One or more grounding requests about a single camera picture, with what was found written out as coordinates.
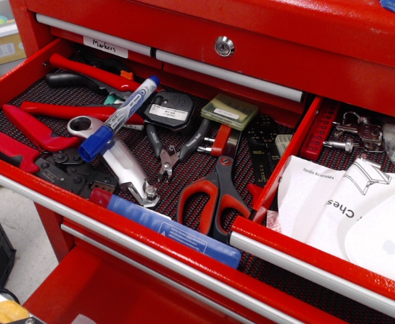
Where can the black wire stripper gauge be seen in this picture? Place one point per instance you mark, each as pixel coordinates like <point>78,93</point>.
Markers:
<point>261,134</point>

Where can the clear green plastic case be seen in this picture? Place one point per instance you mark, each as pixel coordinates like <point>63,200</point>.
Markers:
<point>229,111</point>

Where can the small white connector block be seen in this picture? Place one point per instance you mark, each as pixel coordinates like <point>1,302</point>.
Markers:
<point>281,142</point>

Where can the red handled small tool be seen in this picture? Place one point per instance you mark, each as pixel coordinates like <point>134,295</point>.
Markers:
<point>218,143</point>

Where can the silver keys on ring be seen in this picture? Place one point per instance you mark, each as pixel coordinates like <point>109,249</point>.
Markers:
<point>370,135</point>

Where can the right open red drawer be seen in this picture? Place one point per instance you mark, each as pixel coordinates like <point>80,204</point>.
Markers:
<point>343,277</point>

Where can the white instruction paper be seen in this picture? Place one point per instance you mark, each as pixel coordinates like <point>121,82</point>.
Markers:
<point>318,205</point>

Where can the red drill bit holder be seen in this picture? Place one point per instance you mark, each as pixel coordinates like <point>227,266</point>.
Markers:
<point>320,130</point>

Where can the red handled cable cutter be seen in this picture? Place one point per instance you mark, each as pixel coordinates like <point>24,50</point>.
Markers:
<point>171,110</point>

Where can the left open red drawer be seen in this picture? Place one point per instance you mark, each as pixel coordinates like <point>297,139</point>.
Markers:
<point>114,270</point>

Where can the red black handled pliers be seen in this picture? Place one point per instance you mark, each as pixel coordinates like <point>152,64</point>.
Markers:
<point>93,78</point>

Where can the blue dry erase marker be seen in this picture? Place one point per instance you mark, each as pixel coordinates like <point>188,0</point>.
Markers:
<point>93,145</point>

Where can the open red drawer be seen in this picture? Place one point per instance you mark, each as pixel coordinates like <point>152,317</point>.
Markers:
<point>343,277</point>
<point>114,270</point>

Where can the silver cable stripping tool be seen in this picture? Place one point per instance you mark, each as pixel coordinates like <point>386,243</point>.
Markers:
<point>121,161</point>

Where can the blue plastic pouch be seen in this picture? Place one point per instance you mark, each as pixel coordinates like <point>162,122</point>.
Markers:
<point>167,227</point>

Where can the red black scissors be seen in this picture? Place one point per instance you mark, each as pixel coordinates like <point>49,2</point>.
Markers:
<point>218,185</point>

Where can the red tool chest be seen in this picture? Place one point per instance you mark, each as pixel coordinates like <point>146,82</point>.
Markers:
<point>288,51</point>

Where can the silver bolt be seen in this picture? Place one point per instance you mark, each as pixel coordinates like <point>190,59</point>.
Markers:
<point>348,146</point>

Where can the white markers label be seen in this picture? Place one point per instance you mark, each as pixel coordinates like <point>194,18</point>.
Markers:
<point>104,46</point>

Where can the white apple mouse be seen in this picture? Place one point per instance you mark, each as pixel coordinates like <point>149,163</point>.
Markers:
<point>371,242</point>

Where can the silver cabinet lock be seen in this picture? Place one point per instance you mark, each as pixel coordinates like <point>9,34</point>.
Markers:
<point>224,46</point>

